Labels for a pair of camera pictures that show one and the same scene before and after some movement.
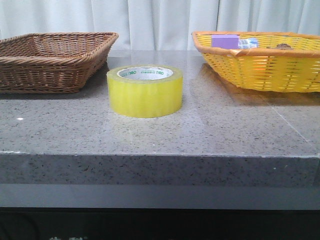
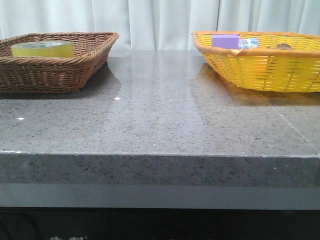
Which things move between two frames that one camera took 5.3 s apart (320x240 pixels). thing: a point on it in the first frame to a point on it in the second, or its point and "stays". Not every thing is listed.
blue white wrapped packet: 248,43 stays
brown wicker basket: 56,63 stays
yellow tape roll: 146,90 to 46,49
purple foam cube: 229,41 stays
